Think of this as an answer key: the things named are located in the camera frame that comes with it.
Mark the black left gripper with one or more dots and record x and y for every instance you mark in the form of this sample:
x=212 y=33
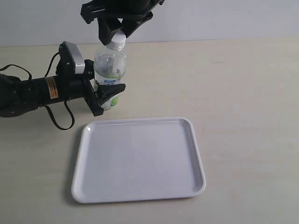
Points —
x=73 y=86

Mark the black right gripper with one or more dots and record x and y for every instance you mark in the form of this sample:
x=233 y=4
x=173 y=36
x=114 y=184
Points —
x=107 y=13

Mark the white bottle cap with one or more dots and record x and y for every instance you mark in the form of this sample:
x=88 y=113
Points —
x=119 y=39

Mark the clear plastic drink bottle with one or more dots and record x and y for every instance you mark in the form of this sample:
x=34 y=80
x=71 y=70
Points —
x=109 y=65

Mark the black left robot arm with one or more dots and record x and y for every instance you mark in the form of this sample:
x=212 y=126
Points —
x=19 y=97

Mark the white rectangular plastic tray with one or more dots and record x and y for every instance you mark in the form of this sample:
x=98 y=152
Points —
x=137 y=160

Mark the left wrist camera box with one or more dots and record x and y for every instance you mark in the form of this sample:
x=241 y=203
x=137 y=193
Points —
x=72 y=57

